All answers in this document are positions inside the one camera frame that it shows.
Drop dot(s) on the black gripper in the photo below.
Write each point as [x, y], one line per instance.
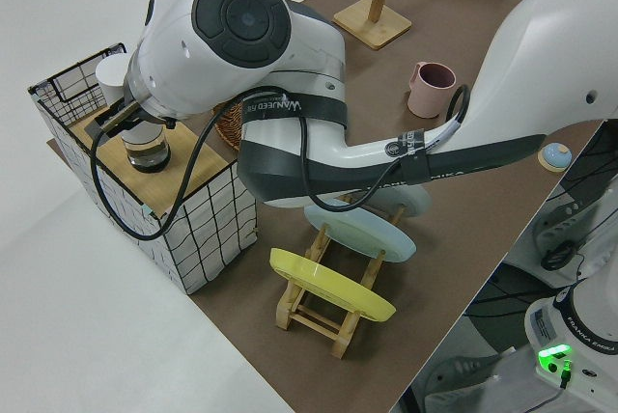
[99, 127]

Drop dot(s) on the pink mug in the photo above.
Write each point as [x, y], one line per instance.
[429, 94]

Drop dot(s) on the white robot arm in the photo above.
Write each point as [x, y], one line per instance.
[217, 61]

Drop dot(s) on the brown wicker basket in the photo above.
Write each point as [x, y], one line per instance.
[229, 128]

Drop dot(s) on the yellow plate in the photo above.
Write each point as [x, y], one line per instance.
[328, 283]

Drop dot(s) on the wooden plate rack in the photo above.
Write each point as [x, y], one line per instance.
[309, 321]

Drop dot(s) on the light blue plate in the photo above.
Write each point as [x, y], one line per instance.
[367, 239]

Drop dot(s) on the bamboo mug tree stand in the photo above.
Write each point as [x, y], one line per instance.
[374, 27]

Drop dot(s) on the grey plate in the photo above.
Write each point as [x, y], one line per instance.
[410, 200]

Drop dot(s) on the brown table mat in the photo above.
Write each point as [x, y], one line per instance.
[434, 46]

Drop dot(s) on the small blue dome bell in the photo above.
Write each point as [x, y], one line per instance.
[555, 157]

